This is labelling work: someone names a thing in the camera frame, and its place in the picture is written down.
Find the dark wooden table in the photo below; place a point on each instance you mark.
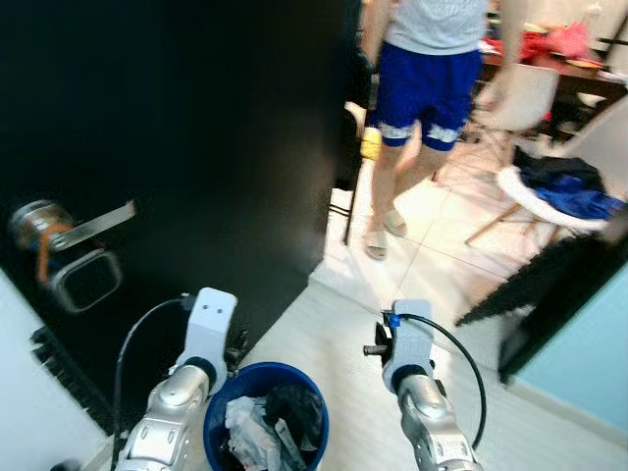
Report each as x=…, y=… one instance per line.
x=589, y=83

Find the white chair wooden legs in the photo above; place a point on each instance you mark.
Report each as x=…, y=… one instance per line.
x=525, y=201

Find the blue waste bin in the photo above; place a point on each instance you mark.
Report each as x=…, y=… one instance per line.
x=218, y=412

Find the black door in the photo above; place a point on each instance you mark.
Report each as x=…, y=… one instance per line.
x=196, y=118

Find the black foam puzzle mat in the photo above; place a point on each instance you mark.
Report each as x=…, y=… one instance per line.
x=69, y=383
x=549, y=275

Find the black board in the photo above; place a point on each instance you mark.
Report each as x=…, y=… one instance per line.
x=549, y=329

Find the red and pink cloth pile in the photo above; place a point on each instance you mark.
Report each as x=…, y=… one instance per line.
x=564, y=41

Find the person in blue shorts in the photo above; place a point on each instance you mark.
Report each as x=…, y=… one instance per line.
x=427, y=88

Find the black metal chair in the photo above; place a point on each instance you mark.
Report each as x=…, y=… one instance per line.
x=351, y=147

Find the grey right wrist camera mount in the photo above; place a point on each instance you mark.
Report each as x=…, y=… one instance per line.
x=410, y=339

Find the black cloth trash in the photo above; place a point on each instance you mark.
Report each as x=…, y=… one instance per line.
x=294, y=407

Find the small yellow object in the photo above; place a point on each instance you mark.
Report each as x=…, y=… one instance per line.
x=371, y=145

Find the white plastic chair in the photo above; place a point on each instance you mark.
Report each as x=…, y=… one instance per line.
x=525, y=98

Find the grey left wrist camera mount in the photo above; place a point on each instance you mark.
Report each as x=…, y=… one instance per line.
x=208, y=324

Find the blue and dark clothes pile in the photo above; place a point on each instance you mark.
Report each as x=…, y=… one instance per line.
x=569, y=191

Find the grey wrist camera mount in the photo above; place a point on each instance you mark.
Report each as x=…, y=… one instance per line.
x=208, y=324
x=410, y=339

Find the crumpled white trash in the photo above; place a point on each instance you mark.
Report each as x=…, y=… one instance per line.
x=245, y=432

